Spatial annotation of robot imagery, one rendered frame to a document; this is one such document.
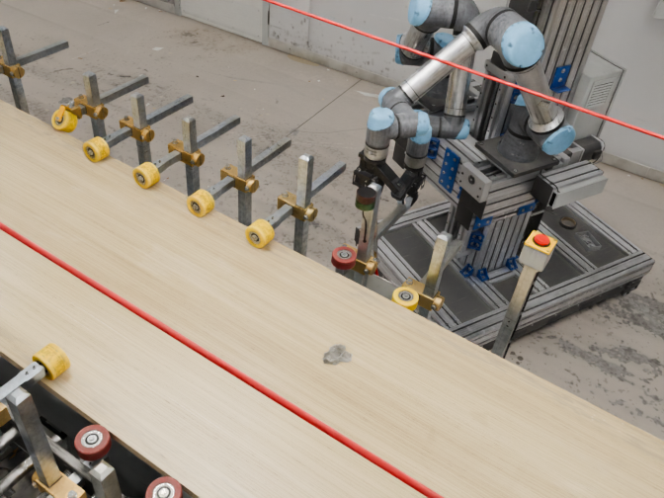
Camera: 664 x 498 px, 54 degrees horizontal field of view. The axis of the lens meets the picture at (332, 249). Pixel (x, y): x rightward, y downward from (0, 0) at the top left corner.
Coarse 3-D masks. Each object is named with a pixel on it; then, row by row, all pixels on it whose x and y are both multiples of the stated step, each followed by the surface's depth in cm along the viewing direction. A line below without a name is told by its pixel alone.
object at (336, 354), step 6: (330, 348) 181; (336, 348) 180; (342, 348) 180; (324, 354) 179; (330, 354) 178; (336, 354) 178; (342, 354) 178; (348, 354) 178; (324, 360) 176; (330, 360) 177; (336, 360) 176; (342, 360) 177; (348, 360) 178
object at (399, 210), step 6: (396, 210) 237; (402, 210) 238; (390, 216) 234; (396, 216) 235; (384, 222) 231; (390, 222) 232; (378, 228) 228; (384, 228) 229; (378, 234) 226; (336, 270) 213; (342, 270) 211; (348, 270) 214
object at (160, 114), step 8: (184, 96) 266; (192, 96) 267; (168, 104) 260; (176, 104) 261; (184, 104) 264; (152, 112) 255; (160, 112) 255; (168, 112) 258; (152, 120) 253; (160, 120) 256; (128, 128) 244; (112, 136) 240; (120, 136) 242; (128, 136) 245; (112, 144) 239
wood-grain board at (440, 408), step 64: (0, 128) 248; (0, 192) 220; (64, 192) 223; (128, 192) 226; (0, 256) 197; (64, 256) 199; (128, 256) 202; (192, 256) 204; (256, 256) 206; (0, 320) 179; (64, 320) 180; (128, 320) 182; (192, 320) 184; (256, 320) 186; (320, 320) 188; (384, 320) 190; (64, 384) 165; (128, 384) 166; (192, 384) 168; (320, 384) 171; (384, 384) 173; (448, 384) 175; (512, 384) 177; (128, 448) 155; (192, 448) 155; (256, 448) 156; (320, 448) 157; (384, 448) 159; (448, 448) 160; (512, 448) 162; (576, 448) 163; (640, 448) 165
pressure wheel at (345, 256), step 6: (342, 246) 213; (336, 252) 210; (342, 252) 211; (348, 252) 211; (354, 252) 211; (336, 258) 208; (342, 258) 209; (348, 258) 209; (354, 258) 209; (336, 264) 208; (342, 264) 207; (348, 264) 208; (354, 264) 210
